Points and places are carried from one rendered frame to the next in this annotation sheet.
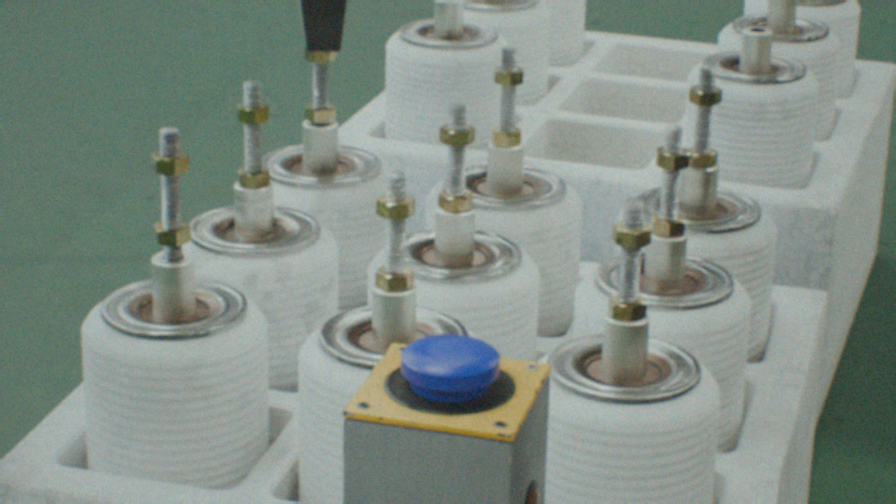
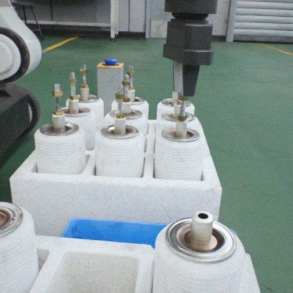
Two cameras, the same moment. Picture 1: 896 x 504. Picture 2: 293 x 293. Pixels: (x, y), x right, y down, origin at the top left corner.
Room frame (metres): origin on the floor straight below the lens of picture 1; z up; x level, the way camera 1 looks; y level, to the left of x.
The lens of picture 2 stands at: (1.78, -0.12, 0.48)
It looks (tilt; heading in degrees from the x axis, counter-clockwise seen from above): 22 degrees down; 167
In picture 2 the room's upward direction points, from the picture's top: 2 degrees clockwise
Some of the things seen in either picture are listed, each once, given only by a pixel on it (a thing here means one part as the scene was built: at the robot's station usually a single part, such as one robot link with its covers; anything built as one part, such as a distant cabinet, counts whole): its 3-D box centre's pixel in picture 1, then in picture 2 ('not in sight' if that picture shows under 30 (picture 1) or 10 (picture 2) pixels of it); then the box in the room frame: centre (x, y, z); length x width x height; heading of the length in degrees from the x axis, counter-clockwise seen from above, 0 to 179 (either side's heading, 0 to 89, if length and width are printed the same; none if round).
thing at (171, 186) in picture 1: (171, 200); not in sight; (0.96, 0.14, 0.31); 0.01 x 0.01 x 0.08
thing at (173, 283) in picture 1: (173, 287); (176, 98); (0.96, 0.14, 0.26); 0.02 x 0.02 x 0.03
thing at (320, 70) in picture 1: (320, 85); (182, 108); (1.19, 0.08, 0.30); 0.01 x 0.01 x 0.08
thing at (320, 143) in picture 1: (320, 147); (181, 128); (1.19, 0.08, 0.26); 0.02 x 0.02 x 0.03
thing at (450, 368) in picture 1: (450, 374); (110, 63); (0.74, 0.00, 0.32); 0.04 x 0.04 x 0.02
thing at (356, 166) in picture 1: (320, 167); (180, 135); (1.19, 0.08, 0.25); 0.08 x 0.08 x 0.01
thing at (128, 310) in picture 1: (174, 310); (175, 103); (0.96, 0.14, 0.25); 0.08 x 0.08 x 0.01
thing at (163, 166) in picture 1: (170, 162); not in sight; (0.96, 0.14, 0.33); 0.02 x 0.02 x 0.01; 52
